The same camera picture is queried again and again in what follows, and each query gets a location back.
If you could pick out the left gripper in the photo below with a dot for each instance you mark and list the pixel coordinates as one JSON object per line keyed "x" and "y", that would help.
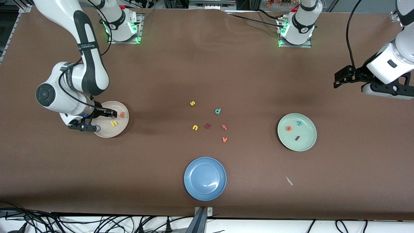
{"x": 360, "y": 74}

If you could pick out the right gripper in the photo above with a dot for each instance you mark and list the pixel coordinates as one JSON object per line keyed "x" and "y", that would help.
{"x": 97, "y": 110}

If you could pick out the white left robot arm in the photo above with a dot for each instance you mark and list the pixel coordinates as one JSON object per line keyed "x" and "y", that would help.
{"x": 302, "y": 26}

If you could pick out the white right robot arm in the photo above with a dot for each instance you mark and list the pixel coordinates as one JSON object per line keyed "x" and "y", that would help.
{"x": 55, "y": 13}

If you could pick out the beige round plate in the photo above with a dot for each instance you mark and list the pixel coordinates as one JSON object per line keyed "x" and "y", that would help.
{"x": 119, "y": 129}

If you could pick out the pale green round plate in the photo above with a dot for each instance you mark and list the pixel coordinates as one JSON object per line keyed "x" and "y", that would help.
{"x": 307, "y": 142}

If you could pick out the orange floral decoration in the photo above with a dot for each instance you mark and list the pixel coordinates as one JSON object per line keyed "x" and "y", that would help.
{"x": 275, "y": 3}

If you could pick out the teal foam letter p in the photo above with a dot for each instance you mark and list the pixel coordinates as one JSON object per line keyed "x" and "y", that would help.
{"x": 217, "y": 112}

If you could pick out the brown table cover sheet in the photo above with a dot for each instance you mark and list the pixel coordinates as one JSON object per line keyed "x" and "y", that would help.
{"x": 207, "y": 64}

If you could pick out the blue round plate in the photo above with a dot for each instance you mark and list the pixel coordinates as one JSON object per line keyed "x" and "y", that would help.
{"x": 205, "y": 179}

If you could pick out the black power plug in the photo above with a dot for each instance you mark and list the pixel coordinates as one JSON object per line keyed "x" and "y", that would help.
{"x": 141, "y": 228}
{"x": 168, "y": 227}

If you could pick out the white tape scrap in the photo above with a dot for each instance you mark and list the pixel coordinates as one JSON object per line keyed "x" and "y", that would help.
{"x": 288, "y": 180}

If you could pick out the metal front camera mount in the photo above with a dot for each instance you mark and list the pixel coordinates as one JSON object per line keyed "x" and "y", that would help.
{"x": 200, "y": 223}

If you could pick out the aluminium frame profile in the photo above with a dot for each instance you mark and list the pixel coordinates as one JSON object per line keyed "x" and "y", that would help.
{"x": 210, "y": 5}

